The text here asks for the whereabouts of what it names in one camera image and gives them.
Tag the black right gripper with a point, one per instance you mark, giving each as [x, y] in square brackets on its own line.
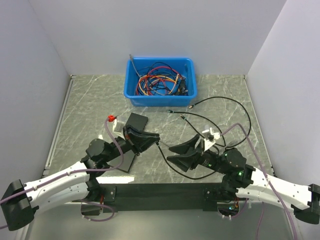
[190, 159]

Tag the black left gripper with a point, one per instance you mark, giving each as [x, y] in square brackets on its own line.
[140, 141]

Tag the black network switch box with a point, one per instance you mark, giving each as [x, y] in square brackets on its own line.
[125, 164]

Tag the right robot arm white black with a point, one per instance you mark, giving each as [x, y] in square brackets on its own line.
[241, 180]

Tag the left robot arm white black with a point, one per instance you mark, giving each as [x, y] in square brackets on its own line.
[22, 201]

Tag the black flat box far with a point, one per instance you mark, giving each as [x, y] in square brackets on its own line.
[137, 121]

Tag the blue plastic bin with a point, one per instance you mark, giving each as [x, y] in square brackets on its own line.
[160, 81]

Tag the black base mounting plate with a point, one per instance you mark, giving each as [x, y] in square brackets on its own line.
[162, 196]

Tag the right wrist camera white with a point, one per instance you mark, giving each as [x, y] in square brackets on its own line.
[210, 137]

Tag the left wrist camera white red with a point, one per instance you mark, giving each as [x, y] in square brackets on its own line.
[118, 124]

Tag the black cable teal plug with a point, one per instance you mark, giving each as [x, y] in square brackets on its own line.
[194, 116]

